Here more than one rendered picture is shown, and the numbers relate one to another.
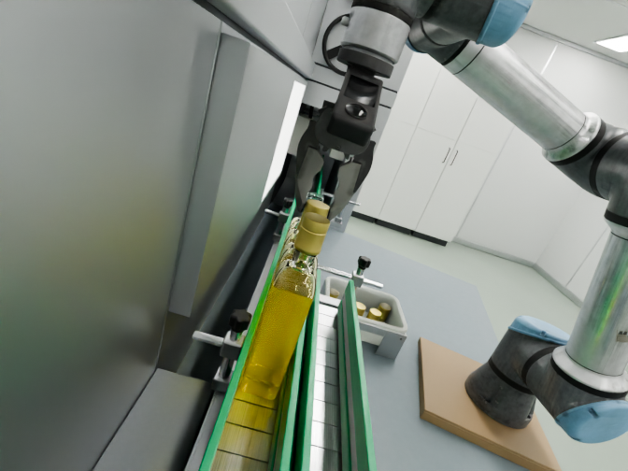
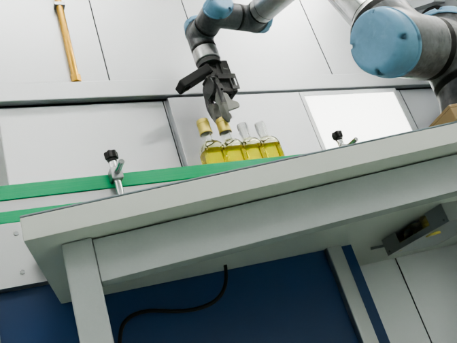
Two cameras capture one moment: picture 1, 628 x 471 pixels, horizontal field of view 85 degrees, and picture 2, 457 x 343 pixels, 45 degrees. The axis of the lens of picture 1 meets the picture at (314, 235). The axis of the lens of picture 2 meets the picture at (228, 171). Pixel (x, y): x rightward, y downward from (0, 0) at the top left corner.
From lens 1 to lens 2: 1.48 m
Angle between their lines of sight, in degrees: 77
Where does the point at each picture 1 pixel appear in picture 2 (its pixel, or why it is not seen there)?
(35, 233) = (99, 145)
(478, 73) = (262, 9)
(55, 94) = (98, 124)
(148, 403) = not seen: hidden behind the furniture
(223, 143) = (175, 128)
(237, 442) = not seen: hidden behind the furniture
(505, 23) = (211, 9)
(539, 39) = not seen: outside the picture
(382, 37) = (196, 56)
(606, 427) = (373, 40)
